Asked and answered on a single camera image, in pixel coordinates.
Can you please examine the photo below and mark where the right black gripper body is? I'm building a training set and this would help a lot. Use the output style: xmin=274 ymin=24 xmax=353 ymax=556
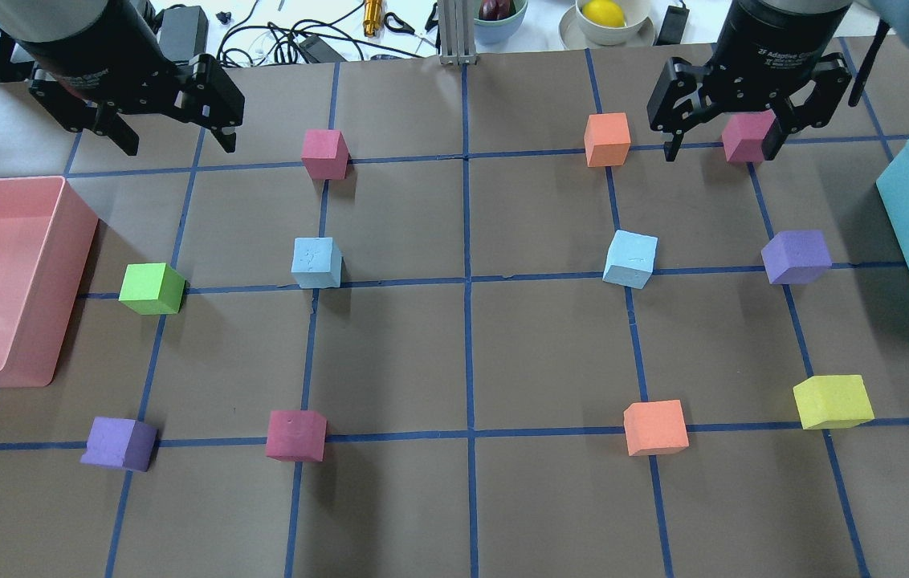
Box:
xmin=671 ymin=16 xmax=852 ymax=132

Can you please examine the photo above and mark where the green bowl with fruit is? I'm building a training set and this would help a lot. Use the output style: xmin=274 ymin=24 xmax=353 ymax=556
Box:
xmin=472 ymin=1 xmax=528 ymax=45

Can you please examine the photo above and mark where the orange foam block far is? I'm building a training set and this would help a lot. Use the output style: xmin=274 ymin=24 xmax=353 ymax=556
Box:
xmin=584 ymin=111 xmax=632 ymax=168

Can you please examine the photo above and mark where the orange foam block near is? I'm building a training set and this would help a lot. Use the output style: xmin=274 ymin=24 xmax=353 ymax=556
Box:
xmin=623 ymin=399 xmax=690 ymax=457

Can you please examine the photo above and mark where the pink foam block far left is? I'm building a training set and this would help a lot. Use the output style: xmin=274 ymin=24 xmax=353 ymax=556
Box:
xmin=301 ymin=129 xmax=349 ymax=181

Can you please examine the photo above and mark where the pink plastic tray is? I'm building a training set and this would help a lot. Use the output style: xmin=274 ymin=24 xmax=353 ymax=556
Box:
xmin=0 ymin=176 xmax=98 ymax=388

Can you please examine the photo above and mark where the yellow foam block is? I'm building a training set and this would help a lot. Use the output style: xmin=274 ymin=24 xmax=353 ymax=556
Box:
xmin=793 ymin=374 xmax=876 ymax=430

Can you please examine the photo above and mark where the black power adapter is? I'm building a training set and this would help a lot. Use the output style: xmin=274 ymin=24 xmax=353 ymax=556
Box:
xmin=156 ymin=5 xmax=209 ymax=63

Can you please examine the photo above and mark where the green foam block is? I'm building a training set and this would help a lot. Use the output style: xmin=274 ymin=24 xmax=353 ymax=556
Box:
xmin=118 ymin=263 xmax=186 ymax=315

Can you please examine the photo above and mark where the bowl with yellow lemon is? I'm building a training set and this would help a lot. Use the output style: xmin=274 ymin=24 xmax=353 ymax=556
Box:
xmin=560 ymin=1 xmax=655 ymax=49

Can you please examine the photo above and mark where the dark pink foam block near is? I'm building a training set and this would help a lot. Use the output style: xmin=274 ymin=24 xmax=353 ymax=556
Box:
xmin=264 ymin=410 xmax=328 ymax=463

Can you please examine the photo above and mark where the orange foam block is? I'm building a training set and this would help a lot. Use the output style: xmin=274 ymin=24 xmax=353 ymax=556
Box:
xmin=584 ymin=111 xmax=632 ymax=168
xmin=623 ymin=399 xmax=690 ymax=457

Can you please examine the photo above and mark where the aluminium frame post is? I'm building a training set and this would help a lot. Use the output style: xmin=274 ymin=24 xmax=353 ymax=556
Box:
xmin=437 ymin=0 xmax=478 ymax=66

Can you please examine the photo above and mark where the purple foam block right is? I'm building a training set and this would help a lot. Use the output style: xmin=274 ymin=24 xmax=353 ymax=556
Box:
xmin=760 ymin=230 xmax=833 ymax=285

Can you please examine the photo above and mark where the light blue foam block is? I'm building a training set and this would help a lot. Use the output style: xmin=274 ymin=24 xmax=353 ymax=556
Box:
xmin=601 ymin=230 xmax=658 ymax=289
xmin=291 ymin=237 xmax=342 ymax=289

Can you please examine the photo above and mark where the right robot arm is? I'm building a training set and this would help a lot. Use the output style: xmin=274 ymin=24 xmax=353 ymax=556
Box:
xmin=646 ymin=1 xmax=874 ymax=161

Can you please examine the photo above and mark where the purple foam block left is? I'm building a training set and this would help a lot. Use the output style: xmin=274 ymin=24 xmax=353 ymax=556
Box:
xmin=79 ymin=416 xmax=158 ymax=472

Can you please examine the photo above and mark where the purple foam block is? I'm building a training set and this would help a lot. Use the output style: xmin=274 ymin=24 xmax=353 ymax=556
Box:
xmin=79 ymin=416 xmax=158 ymax=472
xmin=760 ymin=230 xmax=833 ymax=285

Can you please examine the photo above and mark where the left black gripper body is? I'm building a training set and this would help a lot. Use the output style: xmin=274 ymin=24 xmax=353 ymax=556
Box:
xmin=29 ymin=28 xmax=201 ymax=134

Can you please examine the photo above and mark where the pink foam block far right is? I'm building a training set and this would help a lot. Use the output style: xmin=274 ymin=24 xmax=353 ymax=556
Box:
xmin=721 ymin=110 xmax=776 ymax=164

